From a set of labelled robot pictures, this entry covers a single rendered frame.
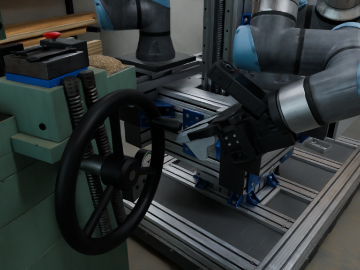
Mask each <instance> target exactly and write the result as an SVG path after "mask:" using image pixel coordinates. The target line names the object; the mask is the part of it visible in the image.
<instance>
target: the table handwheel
mask: <svg viewBox="0 0 360 270"><path fill-rule="evenodd" d="M125 106H135V107H138V108H139V109H140V110H141V111H142V112H143V113H144V114H145V116H146V118H147V120H148V123H149V127H150V131H151V137H152V152H151V161H150V165H149V167H140V165H139V163H138V160H137V159H136V158H134V157H130V156H127V155H124V152H123V144H122V136H121V126H120V118H119V108H121V107H125ZM108 117H109V121H110V128H111V137H112V150H113V153H111V154H110V155H109V156H107V157H105V156H102V155H98V154H94V155H93V156H92V157H90V158H89V159H86V161H85V160H84V159H83V157H84V154H85V152H86V149H87V147H88V145H89V143H90V141H91V140H92V138H93V136H94V134H95V133H96V131H97V130H98V128H99V127H100V125H101V124H102V123H103V122H104V121H105V120H106V119H107V118H108ZM153 117H161V114H160V112H159V110H158V108H157V106H156V104H155V103H154V101H153V100H152V99H151V98H150V97H149V96H148V95H146V94H145V93H143V92H141V91H138V90H136V89H129V88H128V89H120V90H117V91H114V92H111V93H109V94H107V95H106V96H104V97H103V98H101V99H99V100H98V101H97V102H96V103H94V104H93V105H92V106H91V107H90V108H89V109H88V110H87V112H86V113H85V114H84V115H83V117H82V118H81V119H80V121H79V122H78V124H77V125H76V127H75V128H74V130H73V132H72V134H71V135H70V137H69V139H68V141H67V144H66V146H65V148H64V152H63V154H62V157H61V159H60V160H59V161H57V163H59V167H58V171H57V176H56V183H55V194H54V205H55V215H56V220H57V224H58V227H59V230H60V232H61V234H62V236H63V238H64V240H65V241H66V242H67V243H68V245H69V246H70V247H72V248H73V249H74V250H75V251H77V252H79V253H82V254H85V255H88V256H96V255H101V254H104V253H107V252H109V251H111V250H113V249H115V248H116V247H118V246H119V245H121V244H122V243H123V242H124V241H125V240H126V239H127V238H128V237H129V236H130V235H131V234H132V233H133V232H134V231H135V229H136V228H137V226H139V224H140V222H141V221H142V219H143V218H144V216H145V214H146V213H147V211H148V209H149V207H150V205H151V203H152V201H153V198H154V196H155V193H156V191H157V188H158V185H159V181H160V178H161V174H162V169H163V163H164V154H165V133H164V129H161V128H159V127H157V126H154V125H152V118H153ZM79 170H82V171H85V172H88V173H91V174H95V175H98V176H101V181H102V183H103V184H104V185H106V186H107V187H106V189H105V190H104V192H103V194H102V196H101V198H100V200H99V202H98V204H97V206H96V208H95V210H94V211H93V213H92V215H91V217H90V218H89V220H88V221H87V223H86V225H85V227H84V229H83V230H82V229H81V227H80V225H79V222H78V219H77V214H76V203H75V196H76V185H77V178H78V174H79ZM139 175H147V178H146V182H145V184H144V187H143V189H142V192H141V194H140V196H139V199H138V200H137V202H136V204H135V206H134V208H133V209H132V211H131V212H130V214H129V215H128V216H127V218H126V219H125V220H124V221H123V222H122V223H121V225H120V226H118V227H117V228H116V229H115V230H114V231H112V232H111V233H109V234H108V235H106V236H103V237H100V238H93V237H91V236H92V234H93V232H94V230H95V228H96V226H97V224H98V222H99V220H100V218H101V216H102V214H103V212H104V211H105V209H106V207H107V206H108V204H109V202H110V200H111V199H112V197H113V195H114V193H115V192H116V190H117V189H118V190H121V191H128V190H130V189H131V188H133V187H134V186H135V184H136V183H137V181H138V178H139Z"/></svg>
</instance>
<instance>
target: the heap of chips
mask: <svg viewBox="0 0 360 270"><path fill-rule="evenodd" d="M89 65H90V66H92V67H94V68H98V69H105V70H106V71H107V74H110V73H112V72H115V71H117V70H119V69H122V68H124V67H127V66H128V65H123V64H122V63H121V62H120V61H119V60H117V59H115V58H112V57H109V56H103V55H91V56H89Z"/></svg>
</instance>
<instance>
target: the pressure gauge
mask: <svg viewBox="0 0 360 270"><path fill-rule="evenodd" d="M151 152H152V151H150V150H147V149H143V148H142V149H140V150H139V151H137V153H136V154H135V157H134V158H136V159H137V160H138V163H139V165H140V167H149V165H150V159H151ZM147 161H149V163H148V162H147Z"/></svg>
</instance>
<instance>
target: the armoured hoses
mask: <svg viewBox="0 0 360 270"><path fill-rule="evenodd" d="M78 76H79V79H81V82H82V86H83V89H84V93H85V97H86V98H85V99H86V100H87V101H86V103H87V106H88V109H89V108H90V107H91V106H92V105H93V104H94V103H96V102H97V101H98V100H99V98H98V96H99V95H98V94H97V93H98V91H96V90H97V88H96V81H95V77H94V72H93V70H89V69H87V70H82V71H80V72H79V73H78ZM61 84H62V85H63V86H64V89H65V93H66V97H67V100H68V102H67V103H68V104H69V108H70V109H69V111H70V114H71V118H72V121H73V123H72V124H73V125H74V126H73V128H75V127H76V125H77V124H78V122H79V121H80V119H81V118H82V117H83V115H84V114H85V113H84V110H83V106H82V104H83V103H82V102H81V101H82V99H81V98H80V97H81V95H80V88H79V84H78V79H77V77H76V76H66V77H64V78H62V79H61ZM106 132H107V130H106V127H105V123H104V122H103V123H102V124H101V125H100V127H99V128H98V130H97V131H96V133H95V134H94V135H95V136H94V137H95V140H96V144H97V149H98V152H99V155H102V156H105V157H107V156H109V155H110V154H111V148H110V145H109V143H110V142H109V139H108V136H107V133H106ZM93 151H94V149H93V146H92V143H91V141H90V143H89V145H88V147H87V149H86V152H85V154H84V157H83V159H84V160H85V161H86V159H89V158H91V157H92V156H93V155H94V152H93ZM85 175H86V178H87V181H88V182H87V183H88V186H89V189H90V193H91V197H92V201H93V202H92V203H93V206H94V209H95V208H96V206H97V204H98V202H99V200H100V198H101V196H102V194H103V188H102V185H101V180H100V176H98V175H95V174H91V173H88V172H85ZM111 204H112V208H113V212H114V216H115V220H116V223H117V225H118V226H120V225H121V223H122V222H123V221H124V220H125V219H126V218H127V216H128V215H129V214H128V215H127V216H126V214H125V213H126V212H125V209H124V205H123V204H124V203H123V200H122V195H121V191H120V190H118V189H117V190H116V192H115V193H114V195H113V197H112V199H111ZM98 224H99V228H100V233H101V236H102V237H103V236H106V235H108V234H109V233H111V232H112V231H114V230H115V229H114V230H112V226H111V223H110V218H109V214H108V209H107V207H106V209H105V211H104V212H103V214H102V216H101V218H100V220H99V222H98Z"/></svg>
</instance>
